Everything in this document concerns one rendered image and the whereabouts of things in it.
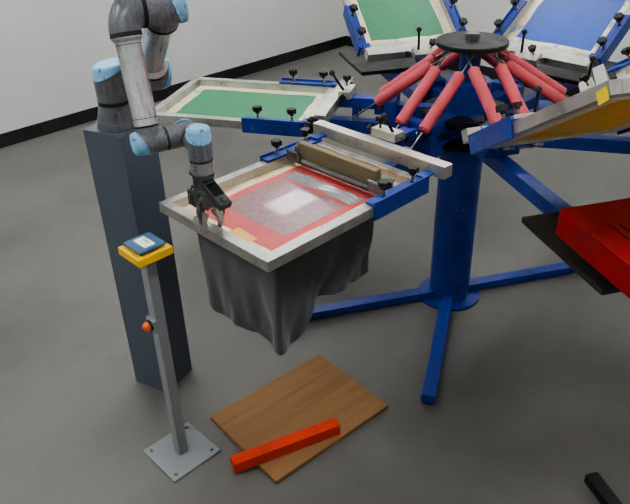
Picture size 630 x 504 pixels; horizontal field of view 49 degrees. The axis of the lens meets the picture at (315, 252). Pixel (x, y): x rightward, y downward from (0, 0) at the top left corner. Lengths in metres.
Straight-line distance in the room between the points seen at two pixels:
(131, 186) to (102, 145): 0.18
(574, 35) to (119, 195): 2.36
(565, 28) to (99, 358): 2.81
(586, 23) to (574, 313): 1.45
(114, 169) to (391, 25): 1.85
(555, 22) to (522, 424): 2.04
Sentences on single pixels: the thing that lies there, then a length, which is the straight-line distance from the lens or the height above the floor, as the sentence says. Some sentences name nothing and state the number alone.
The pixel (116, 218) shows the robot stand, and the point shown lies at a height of 0.85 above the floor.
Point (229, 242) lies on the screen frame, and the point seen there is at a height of 0.99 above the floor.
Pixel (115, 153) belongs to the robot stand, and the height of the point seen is 1.13.
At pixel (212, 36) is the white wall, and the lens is 6.93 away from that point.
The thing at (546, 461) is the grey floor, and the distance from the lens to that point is 2.90.
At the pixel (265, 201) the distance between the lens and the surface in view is 2.49.
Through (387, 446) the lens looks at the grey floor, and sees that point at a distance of 2.85.
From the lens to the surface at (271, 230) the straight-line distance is 2.30.
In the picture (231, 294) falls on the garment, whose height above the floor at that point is 0.66.
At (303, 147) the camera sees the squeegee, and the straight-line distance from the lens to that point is 2.70.
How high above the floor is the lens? 2.09
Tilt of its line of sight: 31 degrees down
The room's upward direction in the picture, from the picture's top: 2 degrees counter-clockwise
